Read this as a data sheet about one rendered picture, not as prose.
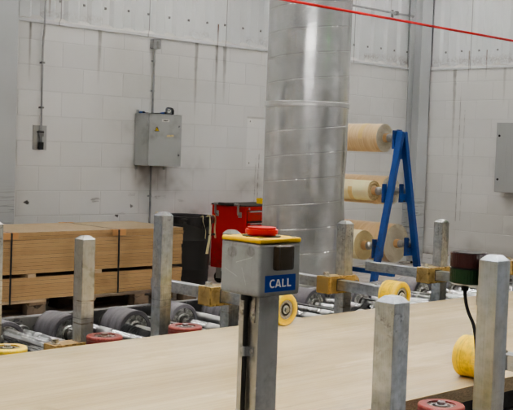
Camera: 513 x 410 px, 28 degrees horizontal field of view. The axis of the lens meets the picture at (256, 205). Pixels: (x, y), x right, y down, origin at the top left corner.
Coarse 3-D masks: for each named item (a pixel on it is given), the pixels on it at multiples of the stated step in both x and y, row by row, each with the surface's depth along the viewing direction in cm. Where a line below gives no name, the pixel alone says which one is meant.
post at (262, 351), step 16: (240, 304) 125; (256, 304) 123; (272, 304) 125; (256, 320) 123; (272, 320) 125; (240, 336) 125; (256, 336) 123; (272, 336) 125; (240, 352) 125; (256, 352) 123; (272, 352) 125; (240, 368) 125; (256, 368) 123; (272, 368) 125; (240, 384) 126; (256, 384) 124; (272, 384) 125; (240, 400) 124; (256, 400) 124; (272, 400) 126
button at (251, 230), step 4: (248, 228) 124; (252, 228) 124; (256, 228) 123; (260, 228) 123; (264, 228) 123; (268, 228) 123; (272, 228) 124; (248, 232) 124; (252, 232) 123; (256, 232) 123; (260, 232) 123; (264, 232) 123; (268, 232) 123; (272, 232) 124; (276, 232) 124; (264, 236) 123; (268, 236) 124
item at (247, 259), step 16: (224, 240) 125; (240, 240) 123; (256, 240) 121; (272, 240) 121; (288, 240) 123; (224, 256) 125; (240, 256) 123; (256, 256) 121; (272, 256) 122; (224, 272) 125; (240, 272) 123; (256, 272) 121; (272, 272) 122; (288, 272) 124; (224, 288) 125; (240, 288) 123; (256, 288) 121
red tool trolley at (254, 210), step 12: (216, 204) 1009; (228, 204) 997; (240, 204) 1004; (252, 204) 1012; (216, 216) 1014; (228, 216) 1003; (240, 216) 993; (252, 216) 996; (216, 228) 1014; (228, 228) 1003; (240, 228) 993; (216, 240) 1014; (216, 252) 1014; (216, 264) 1015; (216, 276) 1021
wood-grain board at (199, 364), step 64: (320, 320) 260; (448, 320) 267; (512, 320) 271; (0, 384) 179; (64, 384) 181; (128, 384) 182; (192, 384) 184; (320, 384) 187; (448, 384) 191; (512, 384) 200
